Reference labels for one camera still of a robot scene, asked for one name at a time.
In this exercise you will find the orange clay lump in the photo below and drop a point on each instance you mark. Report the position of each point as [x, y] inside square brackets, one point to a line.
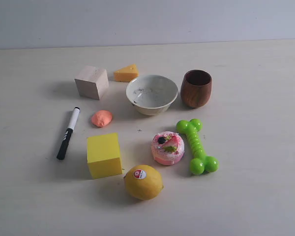
[102, 118]

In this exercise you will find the white ceramic bowl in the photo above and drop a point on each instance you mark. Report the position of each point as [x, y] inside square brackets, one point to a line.
[151, 94]

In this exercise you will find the pink toy cake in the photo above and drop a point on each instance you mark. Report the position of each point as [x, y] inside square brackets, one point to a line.
[167, 148]

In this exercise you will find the yellow cheese wedge toy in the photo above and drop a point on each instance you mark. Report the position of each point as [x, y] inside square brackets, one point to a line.
[126, 74]

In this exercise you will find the yellow foam cube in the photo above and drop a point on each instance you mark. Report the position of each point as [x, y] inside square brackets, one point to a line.
[103, 156]

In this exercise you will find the brown wooden cup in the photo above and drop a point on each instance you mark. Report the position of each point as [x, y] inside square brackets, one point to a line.
[196, 88]

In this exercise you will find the yellow lemon with sticker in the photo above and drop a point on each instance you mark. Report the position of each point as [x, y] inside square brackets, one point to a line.
[143, 182]

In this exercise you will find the light wooden cube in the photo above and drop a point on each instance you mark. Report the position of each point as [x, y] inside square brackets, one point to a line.
[92, 82]

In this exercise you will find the green bone dog toy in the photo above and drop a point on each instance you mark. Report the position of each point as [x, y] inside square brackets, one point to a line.
[201, 162]

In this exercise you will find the black and white marker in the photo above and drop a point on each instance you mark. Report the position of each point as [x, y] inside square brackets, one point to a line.
[67, 136]

